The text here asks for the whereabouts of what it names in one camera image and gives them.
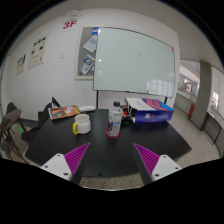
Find large white wall poster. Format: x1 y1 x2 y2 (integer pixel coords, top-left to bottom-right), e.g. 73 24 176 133
27 33 50 70

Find large whiteboard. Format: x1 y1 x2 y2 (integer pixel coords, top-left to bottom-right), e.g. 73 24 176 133
92 27 176 98

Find grey chair wooden legs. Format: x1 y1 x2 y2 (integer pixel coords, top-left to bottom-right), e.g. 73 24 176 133
5 101 18 116

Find small white wall poster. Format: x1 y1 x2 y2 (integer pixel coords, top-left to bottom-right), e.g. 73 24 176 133
15 53 27 76

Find flat round red coaster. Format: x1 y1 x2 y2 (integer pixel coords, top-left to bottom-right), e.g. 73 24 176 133
105 128 122 140

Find colourful magazine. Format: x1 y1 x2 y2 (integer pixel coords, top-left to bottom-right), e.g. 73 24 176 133
48 104 82 121

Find white mug yellow handle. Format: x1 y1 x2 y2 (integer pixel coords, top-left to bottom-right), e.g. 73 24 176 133
72 113 92 136

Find black jacket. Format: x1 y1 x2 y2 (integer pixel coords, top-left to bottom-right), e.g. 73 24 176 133
38 96 62 124

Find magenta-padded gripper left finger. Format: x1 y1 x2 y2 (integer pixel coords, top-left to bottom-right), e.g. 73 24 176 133
40 142 92 185

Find clear plastic water bottle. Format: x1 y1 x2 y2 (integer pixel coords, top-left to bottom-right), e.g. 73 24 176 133
107 100 124 138

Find red fire extinguisher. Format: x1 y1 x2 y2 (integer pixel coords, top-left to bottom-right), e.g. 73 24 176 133
188 102 196 118

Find blue cardboard box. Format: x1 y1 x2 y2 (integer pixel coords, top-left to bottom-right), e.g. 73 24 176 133
124 97 175 124

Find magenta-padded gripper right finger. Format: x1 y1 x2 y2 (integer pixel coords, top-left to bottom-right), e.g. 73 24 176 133
132 143 183 186

